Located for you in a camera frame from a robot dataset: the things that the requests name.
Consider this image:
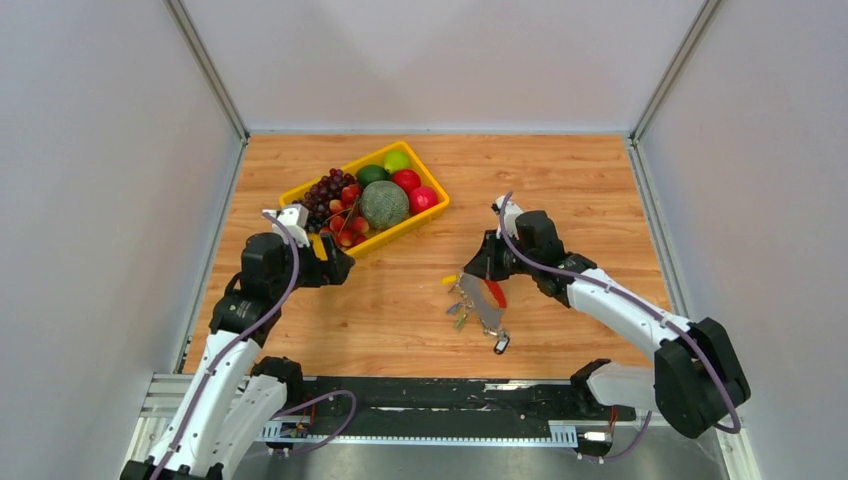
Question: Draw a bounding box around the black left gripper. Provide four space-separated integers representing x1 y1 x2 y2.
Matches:
271 232 356 299

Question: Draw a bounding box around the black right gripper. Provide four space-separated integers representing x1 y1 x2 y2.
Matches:
463 229 538 282

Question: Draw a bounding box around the blue key tag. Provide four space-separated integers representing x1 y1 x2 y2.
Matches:
446 302 463 315

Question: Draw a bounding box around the black key fob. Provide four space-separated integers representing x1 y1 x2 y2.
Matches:
493 334 511 355

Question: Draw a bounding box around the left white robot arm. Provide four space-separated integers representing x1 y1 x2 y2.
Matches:
120 229 355 479

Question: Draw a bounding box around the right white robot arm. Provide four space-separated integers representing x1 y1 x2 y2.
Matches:
456 197 751 438

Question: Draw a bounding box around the red strawberry cluster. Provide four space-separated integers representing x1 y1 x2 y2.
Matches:
318 183 369 250

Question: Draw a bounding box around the dark purple grape bunch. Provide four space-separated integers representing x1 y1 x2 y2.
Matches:
294 168 362 234

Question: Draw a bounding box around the green netted melon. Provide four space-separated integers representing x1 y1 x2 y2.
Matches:
360 180 410 230

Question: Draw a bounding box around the pink red apple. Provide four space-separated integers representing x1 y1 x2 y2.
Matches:
408 186 439 215

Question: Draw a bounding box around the dark green lime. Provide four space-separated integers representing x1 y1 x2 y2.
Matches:
356 165 390 189

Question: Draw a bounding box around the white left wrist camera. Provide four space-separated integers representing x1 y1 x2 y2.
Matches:
262 204 310 247

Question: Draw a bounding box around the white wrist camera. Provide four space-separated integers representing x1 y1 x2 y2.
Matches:
491 196 523 238
262 204 310 247

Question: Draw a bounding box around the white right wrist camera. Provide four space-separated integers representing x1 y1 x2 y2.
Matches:
491 196 523 238

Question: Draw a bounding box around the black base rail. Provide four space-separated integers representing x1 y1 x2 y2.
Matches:
286 376 635 440

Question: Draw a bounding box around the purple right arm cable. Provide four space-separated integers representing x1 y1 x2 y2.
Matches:
496 192 743 463

